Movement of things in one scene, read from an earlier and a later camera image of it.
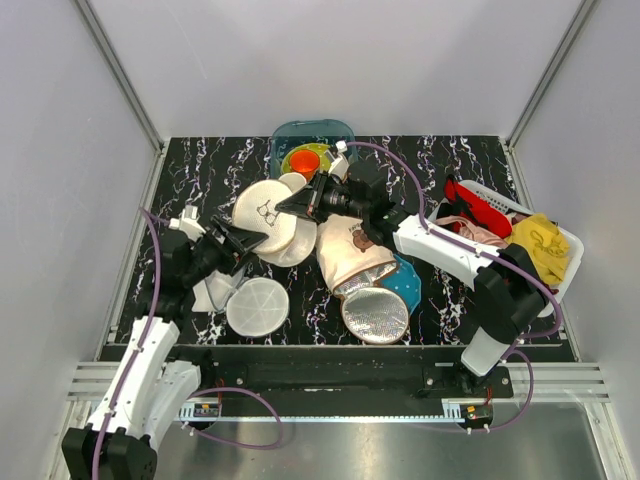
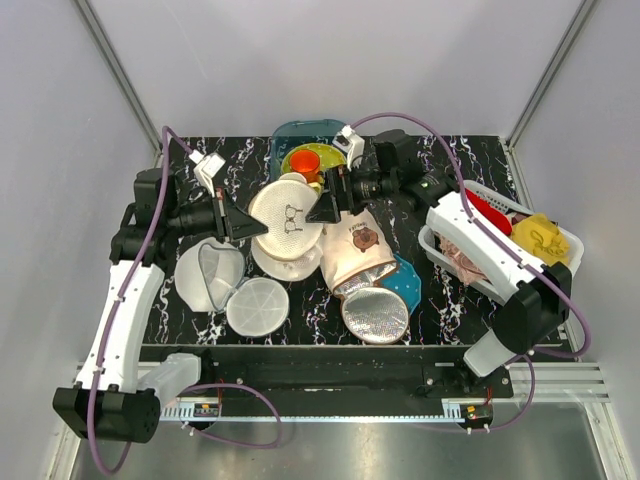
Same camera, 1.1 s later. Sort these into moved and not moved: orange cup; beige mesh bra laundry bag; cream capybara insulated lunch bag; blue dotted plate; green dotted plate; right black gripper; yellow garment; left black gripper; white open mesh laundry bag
Moved: left black gripper; beige mesh bra laundry bag; right black gripper
Not moved: green dotted plate; yellow garment; cream capybara insulated lunch bag; orange cup; white open mesh laundry bag; blue dotted plate
